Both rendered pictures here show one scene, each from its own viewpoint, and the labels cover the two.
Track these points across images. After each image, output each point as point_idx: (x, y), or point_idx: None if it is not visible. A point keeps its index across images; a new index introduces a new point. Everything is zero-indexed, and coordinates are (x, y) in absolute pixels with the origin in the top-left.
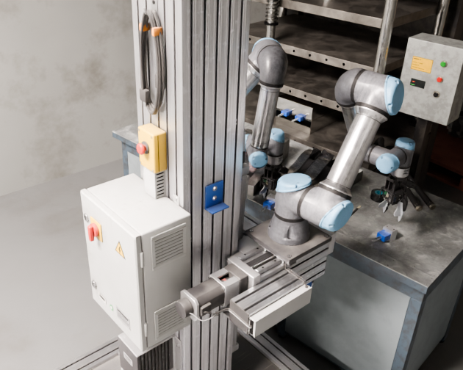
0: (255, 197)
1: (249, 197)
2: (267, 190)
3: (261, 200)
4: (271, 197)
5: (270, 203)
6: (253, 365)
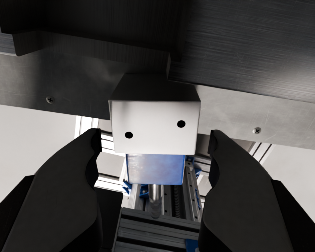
0: (14, 67)
1: None
2: (94, 182)
3: (70, 83)
4: (148, 145)
5: (169, 175)
6: (201, 134)
